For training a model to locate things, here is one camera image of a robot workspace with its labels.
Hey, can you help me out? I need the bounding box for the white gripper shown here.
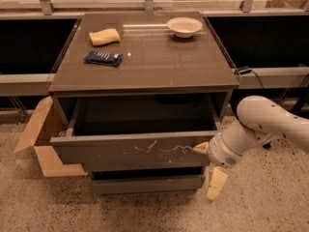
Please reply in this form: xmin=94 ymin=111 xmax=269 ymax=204
xmin=192 ymin=132 xmax=242 ymax=200

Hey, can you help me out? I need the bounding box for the grey top drawer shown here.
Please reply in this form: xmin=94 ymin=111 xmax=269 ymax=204
xmin=51 ymin=94 xmax=219 ymax=172

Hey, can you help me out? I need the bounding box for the grey drawer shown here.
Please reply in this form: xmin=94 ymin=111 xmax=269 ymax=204
xmin=92 ymin=166 xmax=205 ymax=194
xmin=51 ymin=94 xmax=219 ymax=172

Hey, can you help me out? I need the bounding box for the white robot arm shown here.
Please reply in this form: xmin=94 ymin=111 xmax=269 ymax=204
xmin=193 ymin=96 xmax=309 ymax=200

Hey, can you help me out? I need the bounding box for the grey bottom drawer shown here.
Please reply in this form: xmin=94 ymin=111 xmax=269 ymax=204
xmin=92 ymin=166 xmax=205 ymax=194

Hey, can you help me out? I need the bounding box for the grey cabinet with glass top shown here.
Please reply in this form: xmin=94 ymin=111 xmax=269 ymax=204
xmin=48 ymin=11 xmax=240 ymax=196

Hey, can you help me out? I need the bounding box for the black stand leg with caster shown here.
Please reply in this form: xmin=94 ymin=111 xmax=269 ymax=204
xmin=263 ymin=142 xmax=271 ymax=150

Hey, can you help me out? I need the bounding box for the white bowl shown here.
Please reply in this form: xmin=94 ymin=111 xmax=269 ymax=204
xmin=167 ymin=17 xmax=202 ymax=39

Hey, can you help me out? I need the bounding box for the blue snack packet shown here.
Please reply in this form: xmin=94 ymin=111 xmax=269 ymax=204
xmin=84 ymin=51 xmax=123 ymax=67

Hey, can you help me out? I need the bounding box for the yellow sponge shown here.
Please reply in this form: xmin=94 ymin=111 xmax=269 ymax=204
xmin=89 ymin=28 xmax=120 ymax=46

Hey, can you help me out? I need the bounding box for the open cardboard box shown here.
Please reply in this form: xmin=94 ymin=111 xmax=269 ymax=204
xmin=14 ymin=97 xmax=87 ymax=177

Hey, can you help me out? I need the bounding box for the black power adapter with cable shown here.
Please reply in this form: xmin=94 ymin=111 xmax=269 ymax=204
xmin=235 ymin=66 xmax=265 ymax=89

